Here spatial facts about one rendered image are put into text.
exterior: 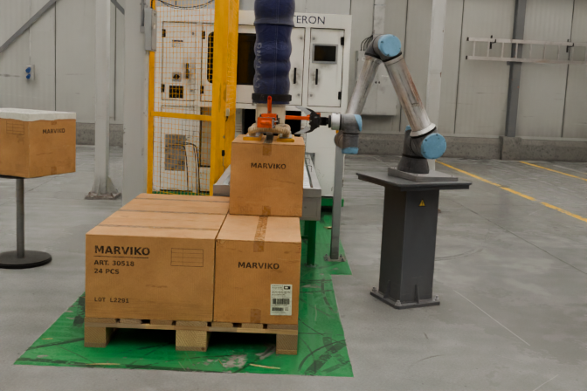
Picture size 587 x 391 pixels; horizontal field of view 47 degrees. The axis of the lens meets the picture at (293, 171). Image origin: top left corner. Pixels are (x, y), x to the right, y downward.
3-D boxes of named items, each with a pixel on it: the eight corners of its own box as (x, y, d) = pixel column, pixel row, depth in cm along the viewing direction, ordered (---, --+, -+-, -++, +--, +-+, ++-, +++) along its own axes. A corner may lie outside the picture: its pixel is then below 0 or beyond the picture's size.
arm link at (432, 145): (438, 148, 395) (390, 29, 376) (452, 153, 378) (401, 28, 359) (417, 161, 393) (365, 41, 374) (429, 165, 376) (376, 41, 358)
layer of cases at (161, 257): (140, 254, 436) (141, 193, 431) (294, 260, 437) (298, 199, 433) (85, 317, 317) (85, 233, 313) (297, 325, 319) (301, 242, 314)
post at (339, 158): (329, 257, 507) (335, 123, 494) (338, 257, 507) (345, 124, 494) (329, 259, 500) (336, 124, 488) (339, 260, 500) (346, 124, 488)
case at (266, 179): (237, 196, 432) (238, 133, 427) (300, 199, 432) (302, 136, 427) (229, 214, 372) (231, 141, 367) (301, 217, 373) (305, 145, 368)
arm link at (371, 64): (369, 31, 386) (328, 143, 392) (376, 31, 374) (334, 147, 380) (387, 39, 389) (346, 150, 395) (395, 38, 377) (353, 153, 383)
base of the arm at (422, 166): (418, 168, 416) (421, 153, 414) (435, 174, 398) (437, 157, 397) (390, 167, 409) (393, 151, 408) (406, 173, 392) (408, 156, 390)
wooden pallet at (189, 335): (139, 276, 438) (140, 254, 436) (294, 282, 439) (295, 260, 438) (84, 346, 319) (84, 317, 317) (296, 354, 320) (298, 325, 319)
